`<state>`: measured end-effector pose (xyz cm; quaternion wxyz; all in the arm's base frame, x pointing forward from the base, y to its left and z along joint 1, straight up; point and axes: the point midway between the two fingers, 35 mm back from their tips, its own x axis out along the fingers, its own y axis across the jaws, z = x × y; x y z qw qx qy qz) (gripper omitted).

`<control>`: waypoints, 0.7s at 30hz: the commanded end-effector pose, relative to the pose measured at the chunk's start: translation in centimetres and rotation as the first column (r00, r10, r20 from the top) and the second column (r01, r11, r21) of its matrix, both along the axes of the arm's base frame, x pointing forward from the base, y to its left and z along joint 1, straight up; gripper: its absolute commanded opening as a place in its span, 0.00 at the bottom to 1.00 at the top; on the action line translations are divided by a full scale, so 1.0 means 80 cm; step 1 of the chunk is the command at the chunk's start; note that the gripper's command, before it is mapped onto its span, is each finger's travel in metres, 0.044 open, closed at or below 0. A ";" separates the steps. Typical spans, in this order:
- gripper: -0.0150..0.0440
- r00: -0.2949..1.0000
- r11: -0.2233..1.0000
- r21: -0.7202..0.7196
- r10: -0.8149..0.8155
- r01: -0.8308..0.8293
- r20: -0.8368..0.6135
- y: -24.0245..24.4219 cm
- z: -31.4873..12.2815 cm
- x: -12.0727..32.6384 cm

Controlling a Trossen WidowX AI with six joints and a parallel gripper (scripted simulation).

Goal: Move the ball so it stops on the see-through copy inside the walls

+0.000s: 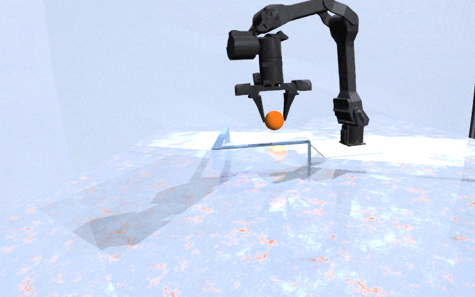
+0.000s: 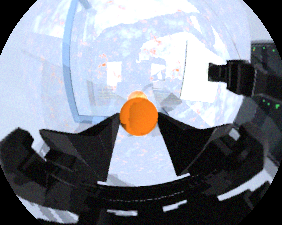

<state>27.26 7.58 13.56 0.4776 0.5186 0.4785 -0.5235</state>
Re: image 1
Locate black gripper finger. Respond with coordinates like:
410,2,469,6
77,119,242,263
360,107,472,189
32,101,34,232
248,95,265,122
283,92,299,121

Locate clear low walls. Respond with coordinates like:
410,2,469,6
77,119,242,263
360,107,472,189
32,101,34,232
211,143,309,173

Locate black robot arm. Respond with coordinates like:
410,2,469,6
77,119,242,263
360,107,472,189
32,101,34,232
226,0,370,147

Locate orange ball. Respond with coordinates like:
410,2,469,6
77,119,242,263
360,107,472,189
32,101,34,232
265,111,284,130

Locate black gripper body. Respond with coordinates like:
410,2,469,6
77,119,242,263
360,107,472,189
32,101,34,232
234,58,312,96

